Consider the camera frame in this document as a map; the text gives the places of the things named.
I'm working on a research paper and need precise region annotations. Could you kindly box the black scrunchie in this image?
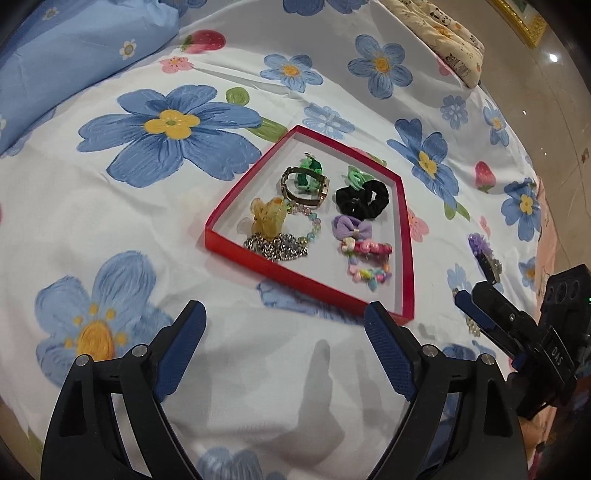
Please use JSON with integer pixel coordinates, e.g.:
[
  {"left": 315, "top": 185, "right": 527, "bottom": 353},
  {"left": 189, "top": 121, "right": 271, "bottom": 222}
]
[{"left": 335, "top": 179, "right": 391, "bottom": 219}]

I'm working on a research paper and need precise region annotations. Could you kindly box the purple bow hair clip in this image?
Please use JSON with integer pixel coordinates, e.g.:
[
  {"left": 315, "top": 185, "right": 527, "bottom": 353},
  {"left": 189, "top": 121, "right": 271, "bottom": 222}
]
[{"left": 332, "top": 215, "right": 375, "bottom": 241}]

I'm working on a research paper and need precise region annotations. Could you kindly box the light blue pillow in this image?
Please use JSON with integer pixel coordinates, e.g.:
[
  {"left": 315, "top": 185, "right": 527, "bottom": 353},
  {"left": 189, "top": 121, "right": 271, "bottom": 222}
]
[{"left": 0, "top": 0, "right": 181, "bottom": 155}]

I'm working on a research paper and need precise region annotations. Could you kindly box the green hair tie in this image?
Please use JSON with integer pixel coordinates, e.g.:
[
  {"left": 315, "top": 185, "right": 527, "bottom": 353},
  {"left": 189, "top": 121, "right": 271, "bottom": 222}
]
[{"left": 346, "top": 166, "right": 370, "bottom": 190}]

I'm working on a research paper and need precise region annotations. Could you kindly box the yellow claw hair clip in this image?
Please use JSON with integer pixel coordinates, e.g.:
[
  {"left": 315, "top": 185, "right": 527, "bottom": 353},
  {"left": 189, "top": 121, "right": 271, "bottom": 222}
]
[{"left": 249, "top": 196, "right": 291, "bottom": 241}]

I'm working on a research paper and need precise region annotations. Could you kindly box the colourful flower bead bracelet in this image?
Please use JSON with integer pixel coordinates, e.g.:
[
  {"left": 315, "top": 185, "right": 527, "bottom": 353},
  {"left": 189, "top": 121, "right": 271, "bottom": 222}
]
[{"left": 347, "top": 258, "right": 393, "bottom": 291}]

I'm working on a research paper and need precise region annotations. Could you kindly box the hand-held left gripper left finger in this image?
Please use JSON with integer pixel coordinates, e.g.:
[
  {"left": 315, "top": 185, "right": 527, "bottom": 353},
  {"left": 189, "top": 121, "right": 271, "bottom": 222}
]
[{"left": 41, "top": 300, "right": 208, "bottom": 480}]

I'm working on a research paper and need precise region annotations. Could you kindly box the floral bedsheet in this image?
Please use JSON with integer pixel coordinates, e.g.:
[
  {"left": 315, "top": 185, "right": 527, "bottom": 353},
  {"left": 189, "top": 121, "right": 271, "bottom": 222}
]
[{"left": 0, "top": 0, "right": 550, "bottom": 480}]

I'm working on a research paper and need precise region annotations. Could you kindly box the red shallow box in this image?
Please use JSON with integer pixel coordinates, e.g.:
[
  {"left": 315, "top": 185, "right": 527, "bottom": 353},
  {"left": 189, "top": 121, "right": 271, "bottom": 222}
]
[{"left": 204, "top": 124, "right": 415, "bottom": 322}]

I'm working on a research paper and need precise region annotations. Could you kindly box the beige patterned folded cloth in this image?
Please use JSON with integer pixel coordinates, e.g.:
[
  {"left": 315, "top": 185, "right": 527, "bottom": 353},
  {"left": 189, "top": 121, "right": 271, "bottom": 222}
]
[{"left": 379, "top": 0, "right": 485, "bottom": 88}]

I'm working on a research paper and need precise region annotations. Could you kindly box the green braided bracelet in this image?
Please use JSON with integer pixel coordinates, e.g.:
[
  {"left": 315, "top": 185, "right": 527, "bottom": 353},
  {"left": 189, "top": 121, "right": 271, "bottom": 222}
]
[{"left": 295, "top": 154, "right": 326, "bottom": 195}]

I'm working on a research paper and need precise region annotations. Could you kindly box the purple flower hair clip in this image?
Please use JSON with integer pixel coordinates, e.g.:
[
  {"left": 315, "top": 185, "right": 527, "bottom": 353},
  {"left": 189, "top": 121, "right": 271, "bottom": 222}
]
[{"left": 467, "top": 232, "right": 504, "bottom": 284}]

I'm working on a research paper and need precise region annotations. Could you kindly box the gold wristwatch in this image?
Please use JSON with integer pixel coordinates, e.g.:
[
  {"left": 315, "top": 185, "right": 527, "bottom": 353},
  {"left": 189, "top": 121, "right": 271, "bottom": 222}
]
[{"left": 280, "top": 166, "right": 331, "bottom": 208}]

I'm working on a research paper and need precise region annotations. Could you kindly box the silver rhinestone hair piece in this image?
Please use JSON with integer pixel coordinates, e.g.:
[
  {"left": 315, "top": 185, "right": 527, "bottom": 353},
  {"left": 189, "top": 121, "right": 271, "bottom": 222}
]
[{"left": 243, "top": 232, "right": 309, "bottom": 263}]

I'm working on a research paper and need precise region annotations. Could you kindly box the pastel bead bracelet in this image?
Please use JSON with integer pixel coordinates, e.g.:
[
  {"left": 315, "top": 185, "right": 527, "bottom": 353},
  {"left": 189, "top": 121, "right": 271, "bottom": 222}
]
[{"left": 286, "top": 203, "right": 324, "bottom": 243}]

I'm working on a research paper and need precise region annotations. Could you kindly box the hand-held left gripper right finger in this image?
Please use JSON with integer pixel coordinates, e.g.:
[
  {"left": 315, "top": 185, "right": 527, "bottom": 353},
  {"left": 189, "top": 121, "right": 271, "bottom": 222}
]
[{"left": 363, "top": 301, "right": 529, "bottom": 480}]

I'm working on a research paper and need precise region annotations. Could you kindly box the gold framed painting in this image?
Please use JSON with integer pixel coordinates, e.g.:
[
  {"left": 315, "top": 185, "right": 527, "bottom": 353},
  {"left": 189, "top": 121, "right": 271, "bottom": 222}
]
[{"left": 489, "top": 0, "right": 550, "bottom": 49}]

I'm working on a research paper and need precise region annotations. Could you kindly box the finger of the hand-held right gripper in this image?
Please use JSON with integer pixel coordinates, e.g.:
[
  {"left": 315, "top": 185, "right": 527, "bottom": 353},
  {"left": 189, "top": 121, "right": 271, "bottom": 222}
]
[
  {"left": 454, "top": 288, "right": 523, "bottom": 359},
  {"left": 472, "top": 279, "right": 546, "bottom": 343}
]

